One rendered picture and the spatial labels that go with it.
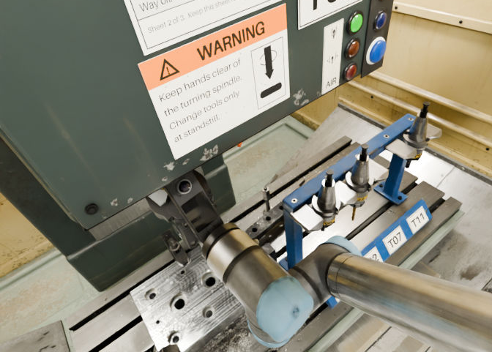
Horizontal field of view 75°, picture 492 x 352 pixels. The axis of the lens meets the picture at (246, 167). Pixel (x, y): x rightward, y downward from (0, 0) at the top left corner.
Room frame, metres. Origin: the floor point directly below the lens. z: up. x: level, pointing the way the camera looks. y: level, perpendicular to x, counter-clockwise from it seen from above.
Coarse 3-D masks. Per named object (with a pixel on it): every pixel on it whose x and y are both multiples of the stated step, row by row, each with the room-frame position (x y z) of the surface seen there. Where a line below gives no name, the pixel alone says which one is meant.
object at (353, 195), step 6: (336, 186) 0.50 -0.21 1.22; (342, 186) 0.50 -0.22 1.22; (336, 192) 0.48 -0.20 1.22; (342, 192) 0.48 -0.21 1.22; (348, 192) 0.47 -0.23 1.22; (354, 192) 0.47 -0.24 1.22; (342, 198) 0.46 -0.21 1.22; (348, 198) 0.46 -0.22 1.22; (354, 198) 0.45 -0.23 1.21; (342, 204) 0.45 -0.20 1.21; (348, 204) 0.44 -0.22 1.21
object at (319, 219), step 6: (306, 204) 0.46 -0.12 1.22; (300, 210) 0.45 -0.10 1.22; (306, 210) 0.45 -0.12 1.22; (312, 210) 0.44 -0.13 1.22; (294, 216) 0.43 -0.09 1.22; (300, 216) 0.43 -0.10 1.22; (306, 216) 0.43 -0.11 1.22; (312, 216) 0.43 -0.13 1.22; (318, 216) 0.42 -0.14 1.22; (300, 222) 0.41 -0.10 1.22; (306, 222) 0.41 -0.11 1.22; (312, 222) 0.41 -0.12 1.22; (318, 222) 0.41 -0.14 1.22; (306, 228) 0.40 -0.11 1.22; (312, 228) 0.39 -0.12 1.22; (318, 228) 0.39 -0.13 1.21
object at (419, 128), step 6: (414, 120) 0.61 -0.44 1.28; (420, 120) 0.60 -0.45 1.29; (426, 120) 0.60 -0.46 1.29; (414, 126) 0.60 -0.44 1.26; (420, 126) 0.59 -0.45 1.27; (426, 126) 0.59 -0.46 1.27; (408, 132) 0.62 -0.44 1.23; (414, 132) 0.60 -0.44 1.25; (420, 132) 0.59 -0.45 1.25; (426, 132) 0.59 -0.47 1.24; (414, 138) 0.59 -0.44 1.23; (420, 138) 0.59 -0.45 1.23
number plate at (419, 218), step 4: (420, 208) 0.57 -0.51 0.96; (416, 212) 0.55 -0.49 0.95; (420, 212) 0.56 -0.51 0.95; (424, 212) 0.56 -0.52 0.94; (412, 216) 0.55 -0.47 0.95; (416, 216) 0.55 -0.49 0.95; (420, 216) 0.55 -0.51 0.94; (424, 216) 0.55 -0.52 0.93; (408, 220) 0.53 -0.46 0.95; (412, 220) 0.54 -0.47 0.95; (416, 220) 0.54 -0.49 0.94; (420, 220) 0.54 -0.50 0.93; (424, 220) 0.54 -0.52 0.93; (412, 224) 0.53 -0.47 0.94; (416, 224) 0.53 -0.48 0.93; (420, 224) 0.53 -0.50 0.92; (424, 224) 0.53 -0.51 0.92; (412, 228) 0.52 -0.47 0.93; (416, 228) 0.52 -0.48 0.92; (412, 232) 0.51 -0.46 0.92
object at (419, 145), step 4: (404, 136) 0.62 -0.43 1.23; (428, 136) 0.60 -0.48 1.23; (404, 140) 0.61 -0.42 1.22; (408, 140) 0.60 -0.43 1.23; (428, 140) 0.59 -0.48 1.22; (408, 144) 0.59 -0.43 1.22; (412, 144) 0.59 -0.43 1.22; (416, 144) 0.58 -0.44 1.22; (420, 144) 0.58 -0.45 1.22; (424, 144) 0.58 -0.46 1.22; (416, 148) 0.58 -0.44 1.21; (420, 148) 0.58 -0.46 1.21; (424, 148) 0.58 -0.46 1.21
